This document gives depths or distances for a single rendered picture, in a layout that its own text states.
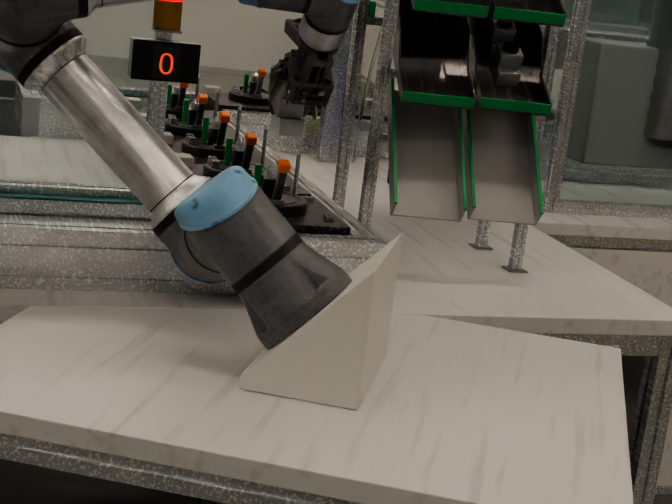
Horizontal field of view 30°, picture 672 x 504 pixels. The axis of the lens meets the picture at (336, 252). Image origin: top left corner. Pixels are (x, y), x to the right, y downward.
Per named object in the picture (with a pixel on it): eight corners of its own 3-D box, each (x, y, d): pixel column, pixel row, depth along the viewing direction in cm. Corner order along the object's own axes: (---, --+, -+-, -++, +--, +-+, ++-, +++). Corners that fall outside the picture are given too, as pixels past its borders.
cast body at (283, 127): (302, 137, 220) (307, 97, 218) (278, 135, 218) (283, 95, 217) (290, 129, 227) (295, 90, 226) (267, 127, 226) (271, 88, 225)
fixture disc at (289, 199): (315, 219, 221) (317, 208, 221) (238, 215, 217) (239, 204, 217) (295, 200, 234) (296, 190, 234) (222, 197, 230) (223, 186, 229)
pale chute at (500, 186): (536, 225, 230) (544, 213, 226) (466, 219, 228) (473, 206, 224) (525, 102, 244) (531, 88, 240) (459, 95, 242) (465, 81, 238)
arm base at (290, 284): (340, 296, 163) (291, 237, 163) (255, 362, 168) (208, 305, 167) (360, 269, 178) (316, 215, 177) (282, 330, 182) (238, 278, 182)
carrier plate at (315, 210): (349, 238, 219) (351, 226, 218) (214, 232, 211) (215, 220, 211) (312, 206, 241) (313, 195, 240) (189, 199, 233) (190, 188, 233)
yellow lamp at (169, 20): (182, 31, 222) (184, 3, 221) (154, 28, 220) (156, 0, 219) (177, 28, 227) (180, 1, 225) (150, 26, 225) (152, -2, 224)
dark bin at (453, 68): (472, 110, 222) (482, 75, 217) (400, 103, 220) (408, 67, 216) (452, 30, 244) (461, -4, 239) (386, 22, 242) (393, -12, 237)
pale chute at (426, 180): (461, 222, 225) (467, 209, 221) (389, 215, 223) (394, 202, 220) (453, 96, 239) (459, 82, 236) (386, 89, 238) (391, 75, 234)
